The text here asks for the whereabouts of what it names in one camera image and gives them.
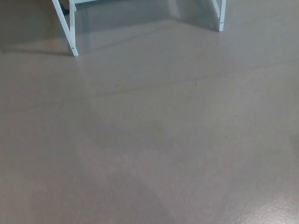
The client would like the black caster wheel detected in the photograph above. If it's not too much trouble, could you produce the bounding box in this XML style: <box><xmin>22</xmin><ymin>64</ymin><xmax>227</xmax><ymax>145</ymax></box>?
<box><xmin>59</xmin><ymin>2</ymin><xmax>70</xmax><ymax>17</ymax></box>

